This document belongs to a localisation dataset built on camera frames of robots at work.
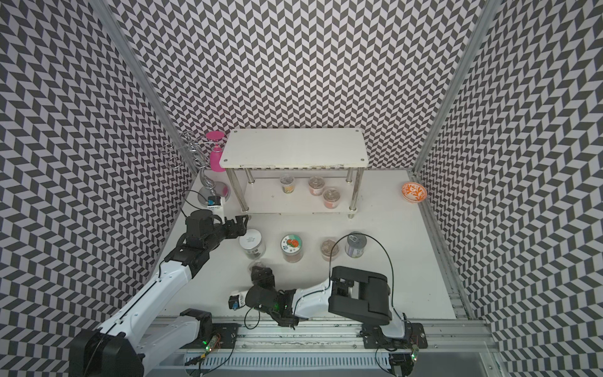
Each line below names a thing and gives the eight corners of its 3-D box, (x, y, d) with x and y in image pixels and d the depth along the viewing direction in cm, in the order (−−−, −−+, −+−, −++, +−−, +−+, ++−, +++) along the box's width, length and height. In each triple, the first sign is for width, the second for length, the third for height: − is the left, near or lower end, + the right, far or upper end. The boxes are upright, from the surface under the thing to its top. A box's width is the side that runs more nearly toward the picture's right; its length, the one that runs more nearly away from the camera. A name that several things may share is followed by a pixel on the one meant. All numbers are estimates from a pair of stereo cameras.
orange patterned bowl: (402, 204, 108) (406, 197, 104) (398, 189, 113) (401, 182, 109) (425, 204, 108) (429, 197, 104) (419, 189, 113) (423, 182, 109)
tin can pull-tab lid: (345, 258, 92) (348, 249, 85) (344, 241, 97) (346, 231, 90) (364, 258, 92) (368, 249, 85) (361, 241, 97) (365, 231, 90)
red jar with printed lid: (281, 262, 90) (279, 253, 83) (283, 244, 94) (281, 234, 88) (303, 262, 90) (302, 253, 83) (303, 244, 94) (303, 234, 88)
